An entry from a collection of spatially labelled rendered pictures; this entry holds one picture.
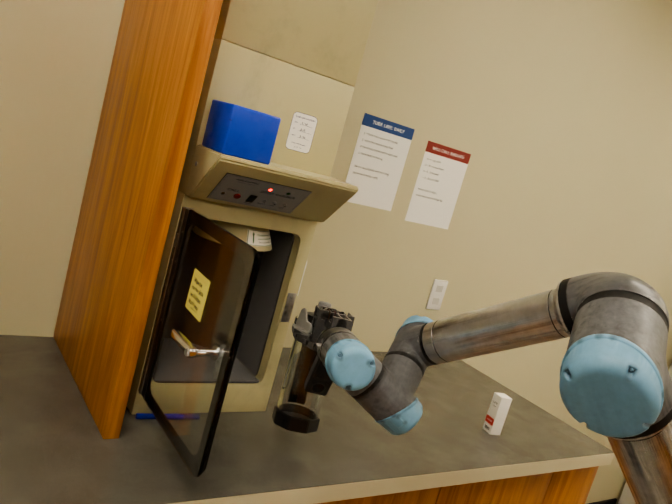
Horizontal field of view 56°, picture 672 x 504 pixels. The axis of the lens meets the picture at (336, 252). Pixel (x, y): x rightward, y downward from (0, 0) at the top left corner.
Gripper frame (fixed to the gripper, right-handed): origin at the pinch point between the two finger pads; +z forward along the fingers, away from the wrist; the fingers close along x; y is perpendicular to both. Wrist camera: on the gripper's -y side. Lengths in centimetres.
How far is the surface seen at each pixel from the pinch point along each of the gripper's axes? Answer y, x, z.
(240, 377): -15.8, 12.4, 12.4
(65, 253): 0, 60, 33
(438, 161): 53, -41, 75
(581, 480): -32, -94, 34
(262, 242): 15.7, 15.5, 7.5
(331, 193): 29.4, 5.1, -2.8
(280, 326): -2.2, 6.6, 11.3
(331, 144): 40.1, 6.2, 6.3
